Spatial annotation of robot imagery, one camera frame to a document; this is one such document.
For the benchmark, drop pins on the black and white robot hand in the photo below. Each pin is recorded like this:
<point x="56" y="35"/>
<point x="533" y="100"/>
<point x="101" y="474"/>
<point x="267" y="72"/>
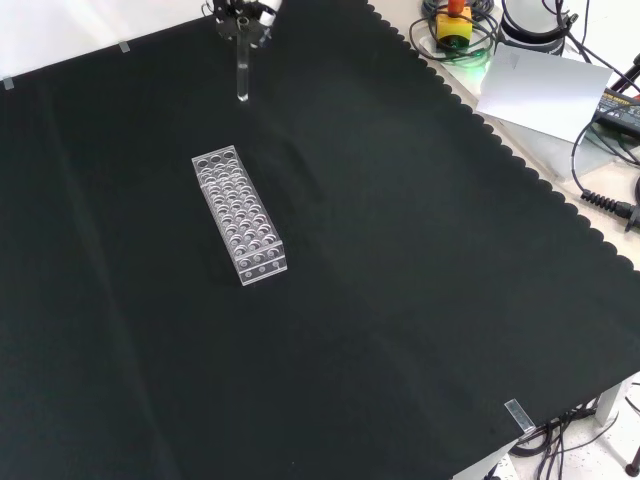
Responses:
<point x="227" y="22"/>

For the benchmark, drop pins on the clear tape strip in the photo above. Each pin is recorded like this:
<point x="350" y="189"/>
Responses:
<point x="7" y="83"/>
<point x="519" y="416"/>
<point x="124" y="48"/>

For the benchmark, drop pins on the clear glass test tube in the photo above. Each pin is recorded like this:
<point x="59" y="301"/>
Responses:
<point x="243" y="75"/>

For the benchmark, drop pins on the clear plastic test tube rack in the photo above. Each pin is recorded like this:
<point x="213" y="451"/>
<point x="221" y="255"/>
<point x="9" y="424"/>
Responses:
<point x="235" y="215"/>

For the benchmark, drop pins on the yellow stop button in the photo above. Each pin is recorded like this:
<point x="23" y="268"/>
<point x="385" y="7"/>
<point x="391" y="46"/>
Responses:
<point x="454" y="27"/>

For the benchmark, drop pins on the black and red tripod leg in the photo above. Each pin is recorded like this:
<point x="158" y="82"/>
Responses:
<point x="631" y="70"/>

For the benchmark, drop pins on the black bench cloth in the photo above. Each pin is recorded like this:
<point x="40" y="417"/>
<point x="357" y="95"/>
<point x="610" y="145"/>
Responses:
<point x="400" y="250"/>

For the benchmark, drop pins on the grey table leg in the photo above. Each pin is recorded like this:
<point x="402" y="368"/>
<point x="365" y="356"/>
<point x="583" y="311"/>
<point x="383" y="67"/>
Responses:
<point x="609" y="400"/>

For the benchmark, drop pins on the pale board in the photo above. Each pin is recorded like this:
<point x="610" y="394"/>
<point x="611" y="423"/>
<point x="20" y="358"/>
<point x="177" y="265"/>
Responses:
<point x="540" y="90"/>

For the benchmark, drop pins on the black power adapter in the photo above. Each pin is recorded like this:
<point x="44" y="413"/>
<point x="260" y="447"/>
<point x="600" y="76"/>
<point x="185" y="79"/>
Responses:
<point x="620" y="112"/>

